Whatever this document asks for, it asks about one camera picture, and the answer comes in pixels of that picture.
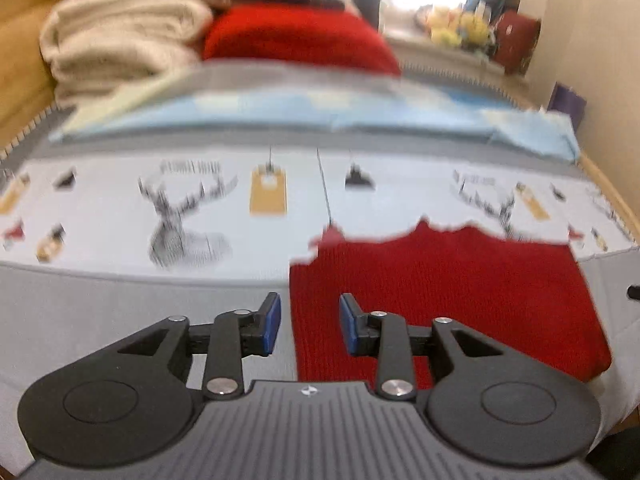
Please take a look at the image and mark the grey printed duvet cover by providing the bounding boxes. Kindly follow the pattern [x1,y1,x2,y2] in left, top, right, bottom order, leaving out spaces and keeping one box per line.
[0,67,640,480]

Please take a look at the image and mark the light blue blanket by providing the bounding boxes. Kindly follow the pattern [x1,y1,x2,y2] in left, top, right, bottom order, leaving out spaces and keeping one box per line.
[50,85,582,162]

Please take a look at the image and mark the dark red knit sweater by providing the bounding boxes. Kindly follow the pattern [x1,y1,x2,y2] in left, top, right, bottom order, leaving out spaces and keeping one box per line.
[289,220,614,394]

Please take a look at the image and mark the yellow plush toy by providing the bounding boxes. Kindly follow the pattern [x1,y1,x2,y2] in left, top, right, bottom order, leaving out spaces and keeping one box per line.
[430,10,495,52]

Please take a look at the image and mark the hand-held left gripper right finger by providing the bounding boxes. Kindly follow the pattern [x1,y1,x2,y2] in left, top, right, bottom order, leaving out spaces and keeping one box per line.
[338,292,507,403]

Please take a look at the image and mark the cream folded blanket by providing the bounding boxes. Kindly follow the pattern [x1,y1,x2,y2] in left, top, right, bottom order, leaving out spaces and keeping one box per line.
[39,0,217,107]

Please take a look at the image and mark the bright red folded knit garment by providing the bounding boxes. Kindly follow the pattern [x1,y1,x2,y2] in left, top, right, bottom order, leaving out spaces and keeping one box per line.
[202,4,404,78]

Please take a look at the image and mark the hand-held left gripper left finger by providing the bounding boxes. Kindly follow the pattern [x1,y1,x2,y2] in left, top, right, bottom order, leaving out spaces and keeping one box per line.
[117,291,282,402]

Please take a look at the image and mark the purple box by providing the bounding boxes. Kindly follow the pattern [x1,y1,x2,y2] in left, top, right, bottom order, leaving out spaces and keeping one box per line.
[547,82,588,132]

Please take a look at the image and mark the dark red cushion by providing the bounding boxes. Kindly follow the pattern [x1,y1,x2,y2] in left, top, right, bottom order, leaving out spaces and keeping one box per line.
[494,10,543,75]

